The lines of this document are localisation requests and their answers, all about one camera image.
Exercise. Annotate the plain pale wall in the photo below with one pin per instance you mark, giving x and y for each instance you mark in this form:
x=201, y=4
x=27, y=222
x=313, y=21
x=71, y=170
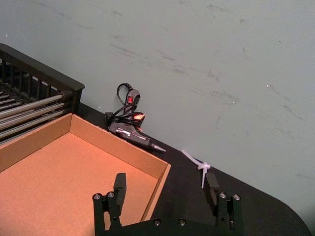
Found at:
x=197, y=49

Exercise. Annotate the black rack with steel bars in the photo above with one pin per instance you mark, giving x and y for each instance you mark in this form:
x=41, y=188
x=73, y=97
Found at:
x=37, y=103

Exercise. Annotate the small white three-armed plastic piece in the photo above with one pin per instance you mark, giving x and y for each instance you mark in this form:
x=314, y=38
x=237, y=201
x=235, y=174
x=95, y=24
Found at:
x=203, y=167

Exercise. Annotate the shallow brown cardboard tray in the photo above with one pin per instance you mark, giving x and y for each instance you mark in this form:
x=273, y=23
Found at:
x=73, y=172

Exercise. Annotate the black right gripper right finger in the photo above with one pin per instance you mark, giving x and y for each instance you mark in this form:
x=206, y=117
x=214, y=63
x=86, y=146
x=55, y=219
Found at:
x=211, y=194

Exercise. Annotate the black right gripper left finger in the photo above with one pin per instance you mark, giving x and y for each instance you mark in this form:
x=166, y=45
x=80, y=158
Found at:
x=120, y=189

